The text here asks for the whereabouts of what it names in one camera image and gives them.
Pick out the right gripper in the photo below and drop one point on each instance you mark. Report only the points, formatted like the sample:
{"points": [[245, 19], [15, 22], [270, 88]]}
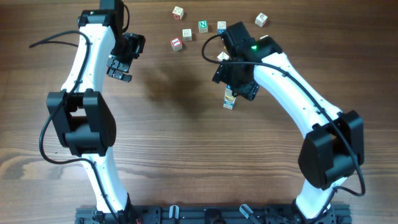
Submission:
{"points": [[248, 93]]}

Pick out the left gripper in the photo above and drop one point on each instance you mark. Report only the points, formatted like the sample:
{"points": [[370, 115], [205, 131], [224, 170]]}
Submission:
{"points": [[138, 41]]}

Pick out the yellow sided picture block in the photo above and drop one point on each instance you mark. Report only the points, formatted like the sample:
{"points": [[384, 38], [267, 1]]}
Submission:
{"points": [[228, 93]]}

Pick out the yellow top block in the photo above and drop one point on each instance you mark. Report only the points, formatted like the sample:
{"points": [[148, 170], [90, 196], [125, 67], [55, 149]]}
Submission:
{"points": [[229, 99]]}

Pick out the red sided white block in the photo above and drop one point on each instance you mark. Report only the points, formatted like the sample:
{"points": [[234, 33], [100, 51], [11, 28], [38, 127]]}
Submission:
{"points": [[228, 103]]}

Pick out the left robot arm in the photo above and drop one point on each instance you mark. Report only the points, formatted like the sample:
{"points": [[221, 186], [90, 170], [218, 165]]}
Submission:
{"points": [[81, 118]]}

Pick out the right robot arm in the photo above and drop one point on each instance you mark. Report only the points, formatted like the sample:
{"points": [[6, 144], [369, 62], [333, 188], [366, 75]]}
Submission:
{"points": [[333, 146]]}

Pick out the red blue tilted block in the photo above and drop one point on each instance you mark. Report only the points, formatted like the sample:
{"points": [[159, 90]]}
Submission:
{"points": [[223, 56]]}

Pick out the blue sided picture block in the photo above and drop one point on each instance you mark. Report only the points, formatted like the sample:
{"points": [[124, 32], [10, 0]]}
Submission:
{"points": [[221, 27]]}

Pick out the green N block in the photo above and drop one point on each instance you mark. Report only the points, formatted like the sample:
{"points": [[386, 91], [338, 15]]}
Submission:
{"points": [[203, 26]]}

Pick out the red I block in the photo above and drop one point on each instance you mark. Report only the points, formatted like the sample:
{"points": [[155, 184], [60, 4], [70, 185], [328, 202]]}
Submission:
{"points": [[176, 44]]}

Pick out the far right picture block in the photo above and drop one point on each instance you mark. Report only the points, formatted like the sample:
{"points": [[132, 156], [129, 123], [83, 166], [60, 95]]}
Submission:
{"points": [[261, 19]]}

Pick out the white picture block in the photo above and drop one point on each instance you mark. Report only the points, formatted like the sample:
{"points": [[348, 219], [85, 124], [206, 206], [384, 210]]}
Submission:
{"points": [[187, 35]]}

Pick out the red six block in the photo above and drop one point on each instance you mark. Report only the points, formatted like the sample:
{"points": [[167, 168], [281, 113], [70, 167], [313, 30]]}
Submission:
{"points": [[178, 13]]}

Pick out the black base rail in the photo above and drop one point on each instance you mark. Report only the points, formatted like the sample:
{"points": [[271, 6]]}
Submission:
{"points": [[276, 213]]}

